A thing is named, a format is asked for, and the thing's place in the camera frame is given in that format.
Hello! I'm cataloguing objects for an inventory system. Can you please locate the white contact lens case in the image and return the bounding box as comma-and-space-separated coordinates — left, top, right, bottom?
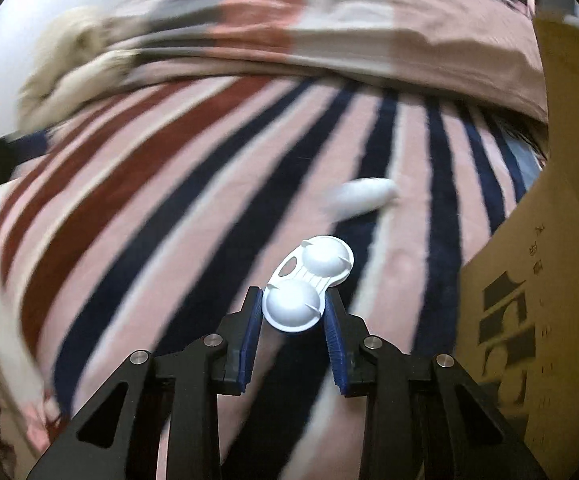
262, 235, 355, 333

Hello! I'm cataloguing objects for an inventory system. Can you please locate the striped fleece bed blanket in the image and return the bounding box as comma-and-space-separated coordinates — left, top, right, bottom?
0, 75, 545, 480

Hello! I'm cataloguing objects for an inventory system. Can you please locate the folded striped quilt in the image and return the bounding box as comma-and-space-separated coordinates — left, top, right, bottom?
104, 0, 550, 123

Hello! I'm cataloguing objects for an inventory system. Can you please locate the brown cardboard box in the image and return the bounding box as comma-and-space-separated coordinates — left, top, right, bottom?
457, 17, 579, 480

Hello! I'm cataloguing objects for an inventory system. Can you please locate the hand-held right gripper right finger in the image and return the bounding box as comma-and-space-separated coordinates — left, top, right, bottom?
323, 294, 550, 480

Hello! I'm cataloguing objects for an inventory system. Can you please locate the cream fleece blanket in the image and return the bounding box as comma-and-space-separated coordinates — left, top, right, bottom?
34, 6, 115, 86

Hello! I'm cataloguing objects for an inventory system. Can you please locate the small white bottle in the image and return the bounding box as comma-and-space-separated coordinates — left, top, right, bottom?
322, 177, 401, 218

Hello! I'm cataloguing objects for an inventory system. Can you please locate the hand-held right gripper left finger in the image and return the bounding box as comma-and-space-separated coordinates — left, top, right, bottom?
27, 286, 264, 480

